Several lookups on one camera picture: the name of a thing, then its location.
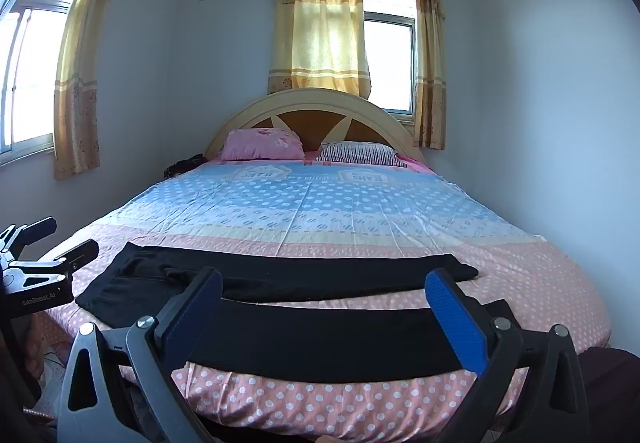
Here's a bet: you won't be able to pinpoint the pink pillow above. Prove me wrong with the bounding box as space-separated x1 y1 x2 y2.
220 128 306 161

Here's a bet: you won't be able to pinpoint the cream and orange headboard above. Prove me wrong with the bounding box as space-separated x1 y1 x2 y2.
204 88 427 164

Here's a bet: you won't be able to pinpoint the dark object beside bed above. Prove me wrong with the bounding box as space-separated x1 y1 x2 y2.
162 154 206 181

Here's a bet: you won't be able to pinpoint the dark red cloth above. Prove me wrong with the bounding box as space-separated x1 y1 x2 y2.
575 347 640 443

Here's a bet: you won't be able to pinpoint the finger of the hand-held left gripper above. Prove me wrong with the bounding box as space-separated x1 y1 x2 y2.
10 239 100 281
0 217 57 254

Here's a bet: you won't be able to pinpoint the window with grey frame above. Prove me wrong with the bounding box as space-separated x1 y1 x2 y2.
361 0 418 119
0 0 93 166

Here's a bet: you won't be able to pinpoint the polka dot bed sheet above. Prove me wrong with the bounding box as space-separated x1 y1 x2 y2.
30 154 613 441

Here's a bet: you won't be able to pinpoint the black pants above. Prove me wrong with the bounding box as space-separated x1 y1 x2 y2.
75 242 526 381

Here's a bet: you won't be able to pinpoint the striped pillow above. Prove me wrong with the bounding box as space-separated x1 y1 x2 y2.
316 141 408 168

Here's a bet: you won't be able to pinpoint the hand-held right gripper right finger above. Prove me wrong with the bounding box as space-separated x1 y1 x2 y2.
425 267 591 443

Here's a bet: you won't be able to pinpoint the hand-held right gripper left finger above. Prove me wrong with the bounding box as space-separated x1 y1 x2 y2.
57 267 223 443

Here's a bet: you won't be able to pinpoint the yellow patterned curtain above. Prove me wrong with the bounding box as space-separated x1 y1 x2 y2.
53 0 132 181
267 0 373 101
410 0 447 150

